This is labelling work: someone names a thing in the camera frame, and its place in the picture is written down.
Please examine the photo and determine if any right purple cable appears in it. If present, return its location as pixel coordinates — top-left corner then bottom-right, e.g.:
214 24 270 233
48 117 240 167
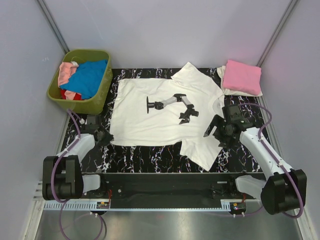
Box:
237 103 305 219

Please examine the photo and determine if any blue t shirt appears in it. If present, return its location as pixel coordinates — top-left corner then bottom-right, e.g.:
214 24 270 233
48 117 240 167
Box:
57 59 108 100

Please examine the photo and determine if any folded cream t shirt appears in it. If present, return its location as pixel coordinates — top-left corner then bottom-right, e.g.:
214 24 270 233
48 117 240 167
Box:
216 65 263 97

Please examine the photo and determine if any olive green plastic bin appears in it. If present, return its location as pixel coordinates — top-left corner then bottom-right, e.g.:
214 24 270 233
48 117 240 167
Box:
46 49 113 115

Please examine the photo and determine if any folded pink t shirt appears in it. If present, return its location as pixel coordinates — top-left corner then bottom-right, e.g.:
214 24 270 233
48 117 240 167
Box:
222 59 262 96

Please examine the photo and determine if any aluminium frame rail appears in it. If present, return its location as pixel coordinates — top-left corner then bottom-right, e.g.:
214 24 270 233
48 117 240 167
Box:
33 181 44 201

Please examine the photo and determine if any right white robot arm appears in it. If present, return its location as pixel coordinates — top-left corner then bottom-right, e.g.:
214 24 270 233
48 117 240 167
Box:
204 104 307 219

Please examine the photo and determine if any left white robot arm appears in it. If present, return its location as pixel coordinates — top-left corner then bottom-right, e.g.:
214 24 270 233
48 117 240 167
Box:
42 115 114 203

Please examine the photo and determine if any red t shirt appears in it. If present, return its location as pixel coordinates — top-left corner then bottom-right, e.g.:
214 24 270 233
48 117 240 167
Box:
60 89 82 101

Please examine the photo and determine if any white slotted cable duct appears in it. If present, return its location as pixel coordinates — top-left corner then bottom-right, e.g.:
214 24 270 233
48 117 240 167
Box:
43 200 111 211

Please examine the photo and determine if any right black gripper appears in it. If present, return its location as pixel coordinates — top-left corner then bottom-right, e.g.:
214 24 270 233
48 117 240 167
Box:
203 114 235 150

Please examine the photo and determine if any salmon pink t shirt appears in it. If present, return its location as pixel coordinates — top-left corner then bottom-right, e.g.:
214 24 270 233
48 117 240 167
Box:
57 61 79 87

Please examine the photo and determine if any white printed t shirt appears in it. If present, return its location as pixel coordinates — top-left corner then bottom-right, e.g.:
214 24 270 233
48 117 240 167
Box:
110 62 225 171

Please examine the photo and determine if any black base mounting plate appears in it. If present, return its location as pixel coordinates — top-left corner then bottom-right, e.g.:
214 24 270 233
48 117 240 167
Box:
84 173 251 211

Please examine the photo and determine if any black marble pattern mat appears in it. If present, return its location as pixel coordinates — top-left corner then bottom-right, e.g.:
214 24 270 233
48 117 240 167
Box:
80 68 262 174

